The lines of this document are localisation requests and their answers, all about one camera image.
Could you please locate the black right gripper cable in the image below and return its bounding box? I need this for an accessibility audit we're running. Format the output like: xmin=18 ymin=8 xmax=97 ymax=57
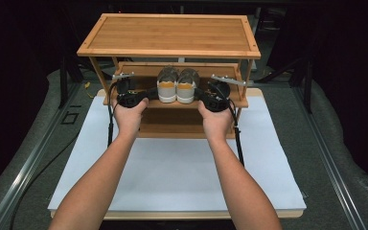
xmin=208 ymin=81 xmax=246 ymax=168

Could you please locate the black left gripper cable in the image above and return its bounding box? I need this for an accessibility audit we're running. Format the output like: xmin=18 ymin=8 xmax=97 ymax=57
xmin=106 ymin=80 xmax=121 ymax=149

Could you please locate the metal floor rail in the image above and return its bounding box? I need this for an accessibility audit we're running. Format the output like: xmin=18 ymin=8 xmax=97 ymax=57
xmin=291 ymin=85 xmax=368 ymax=230
xmin=0 ymin=83 xmax=81 ymax=230

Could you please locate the white sheet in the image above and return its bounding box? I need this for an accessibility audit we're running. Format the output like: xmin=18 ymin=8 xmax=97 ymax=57
xmin=47 ymin=95 xmax=307 ymax=213

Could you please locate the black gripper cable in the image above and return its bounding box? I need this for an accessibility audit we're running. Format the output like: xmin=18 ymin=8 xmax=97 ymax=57
xmin=208 ymin=81 xmax=246 ymax=168
xmin=106 ymin=80 xmax=121 ymax=149

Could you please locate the black metal stand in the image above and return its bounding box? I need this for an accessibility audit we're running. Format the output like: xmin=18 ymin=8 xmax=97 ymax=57
xmin=58 ymin=54 xmax=70 ymax=109

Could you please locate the wooden three-tier shoe rack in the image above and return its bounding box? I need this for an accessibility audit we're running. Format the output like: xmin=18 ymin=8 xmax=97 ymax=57
xmin=76 ymin=12 xmax=262 ymax=140

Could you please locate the person's left hand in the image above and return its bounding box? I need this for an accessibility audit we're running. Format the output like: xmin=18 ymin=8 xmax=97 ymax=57
xmin=111 ymin=97 xmax=150 ymax=140

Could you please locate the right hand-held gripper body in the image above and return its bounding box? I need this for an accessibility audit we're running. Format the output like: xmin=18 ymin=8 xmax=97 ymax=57
xmin=200 ymin=74 xmax=247 ymax=113

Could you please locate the black floor cable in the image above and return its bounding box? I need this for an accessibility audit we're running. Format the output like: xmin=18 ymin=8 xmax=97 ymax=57
xmin=9 ymin=132 xmax=81 ymax=230

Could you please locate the beige sneaker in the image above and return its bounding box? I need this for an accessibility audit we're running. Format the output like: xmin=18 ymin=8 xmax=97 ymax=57
xmin=175 ymin=67 xmax=201 ymax=105
xmin=156 ymin=65 xmax=180 ymax=104

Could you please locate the person's right hand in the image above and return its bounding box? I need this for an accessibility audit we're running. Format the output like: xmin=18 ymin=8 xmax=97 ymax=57
xmin=197 ymin=101 xmax=237 ymax=143

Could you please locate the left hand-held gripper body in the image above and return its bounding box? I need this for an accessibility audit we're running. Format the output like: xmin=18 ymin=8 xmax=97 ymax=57
xmin=111 ymin=71 xmax=149 ymax=109

